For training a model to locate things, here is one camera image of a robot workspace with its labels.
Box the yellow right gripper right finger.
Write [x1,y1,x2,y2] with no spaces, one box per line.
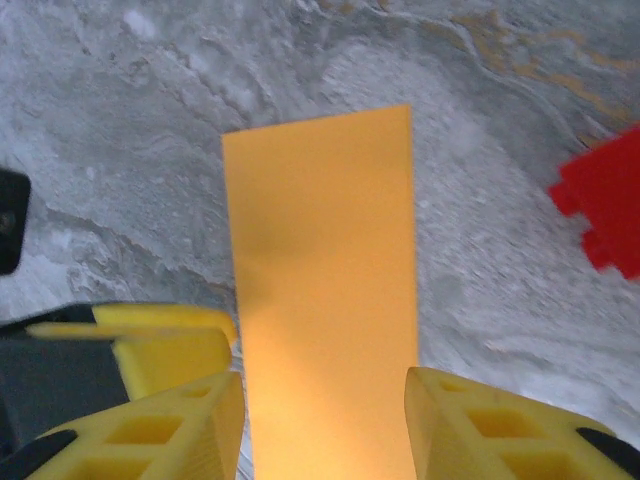
[403,366,640,480]

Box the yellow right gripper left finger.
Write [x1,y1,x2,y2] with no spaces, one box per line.
[0,371,247,480]

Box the orange paper sheet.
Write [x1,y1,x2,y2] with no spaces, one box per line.
[221,103,419,480]

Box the red plastic block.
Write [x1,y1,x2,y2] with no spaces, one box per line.
[547,123,640,280]

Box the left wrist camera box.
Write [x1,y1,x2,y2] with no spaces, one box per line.
[0,168,32,275]

